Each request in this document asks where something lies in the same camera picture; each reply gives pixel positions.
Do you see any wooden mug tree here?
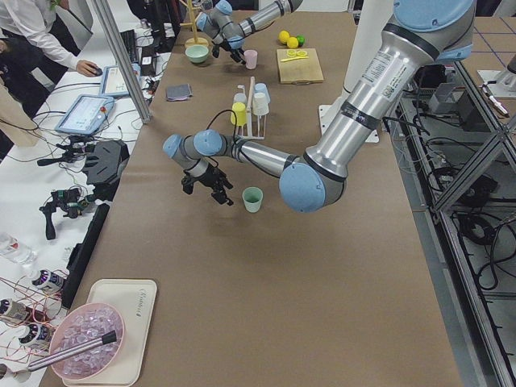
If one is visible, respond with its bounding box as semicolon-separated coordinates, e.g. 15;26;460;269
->
180;0;209;48

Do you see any cream plastic cup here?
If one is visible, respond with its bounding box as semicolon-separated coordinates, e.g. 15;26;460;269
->
252;92;269;117

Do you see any black stand plate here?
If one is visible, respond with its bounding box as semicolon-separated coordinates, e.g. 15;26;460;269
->
81;140;130;201

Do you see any light blue plastic cup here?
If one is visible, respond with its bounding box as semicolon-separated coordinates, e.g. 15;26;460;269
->
254;82;271;103

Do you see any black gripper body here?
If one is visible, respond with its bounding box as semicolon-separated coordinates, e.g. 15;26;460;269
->
181;158;233;194
212;36;242;58

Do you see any grey folded cloth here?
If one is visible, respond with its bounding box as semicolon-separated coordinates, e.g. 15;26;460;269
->
165;84;192;102

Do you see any cream plastic tray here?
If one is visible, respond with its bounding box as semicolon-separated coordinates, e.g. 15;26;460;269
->
63;279;157;386

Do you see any yellow plastic knife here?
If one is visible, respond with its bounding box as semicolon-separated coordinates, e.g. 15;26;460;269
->
280;56;309;63

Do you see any pink plastic cup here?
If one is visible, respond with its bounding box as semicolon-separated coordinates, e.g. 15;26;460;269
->
243;49;258;69

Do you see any bamboo cutting board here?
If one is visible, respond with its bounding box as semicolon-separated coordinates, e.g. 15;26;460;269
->
276;48;324;84

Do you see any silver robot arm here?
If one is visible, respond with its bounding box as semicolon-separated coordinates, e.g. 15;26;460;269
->
196;0;302;65
163;1;476;213

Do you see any pink bowl of ice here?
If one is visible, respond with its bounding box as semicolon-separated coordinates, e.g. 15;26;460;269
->
49;303;125;381

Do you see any yellow lemon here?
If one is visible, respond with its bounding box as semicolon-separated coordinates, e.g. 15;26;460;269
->
278;30;290;44
286;36;299;48

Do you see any yellow plastic cup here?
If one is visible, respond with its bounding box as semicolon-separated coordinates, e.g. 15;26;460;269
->
231;102;248;127

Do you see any blue teach pendant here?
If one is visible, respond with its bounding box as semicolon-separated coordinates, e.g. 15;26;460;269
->
99;65;129;98
55;94;115;135

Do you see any aluminium frame post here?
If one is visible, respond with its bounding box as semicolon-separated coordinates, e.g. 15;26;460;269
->
92;0;151;124

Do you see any green plastic cup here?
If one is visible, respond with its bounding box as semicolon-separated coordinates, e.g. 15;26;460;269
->
242;186;264;214

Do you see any green ceramic bowl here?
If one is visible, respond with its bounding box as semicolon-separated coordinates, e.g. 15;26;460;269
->
185;44;210;64

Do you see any person in dark clothes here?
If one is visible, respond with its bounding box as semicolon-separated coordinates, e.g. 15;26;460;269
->
1;37;48;158

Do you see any white cup holder rack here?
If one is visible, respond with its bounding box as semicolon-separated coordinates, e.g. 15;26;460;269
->
237;77;269;140

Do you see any green lime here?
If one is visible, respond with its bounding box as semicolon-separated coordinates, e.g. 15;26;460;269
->
296;35;305;47

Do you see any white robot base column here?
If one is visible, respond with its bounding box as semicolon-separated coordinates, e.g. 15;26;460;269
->
318;1;393;135

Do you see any grey plastic cup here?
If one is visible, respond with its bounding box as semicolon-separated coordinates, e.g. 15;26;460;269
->
233;93;248;105

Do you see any metal tongs handle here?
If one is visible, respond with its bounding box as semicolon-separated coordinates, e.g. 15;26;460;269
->
27;331;117;372

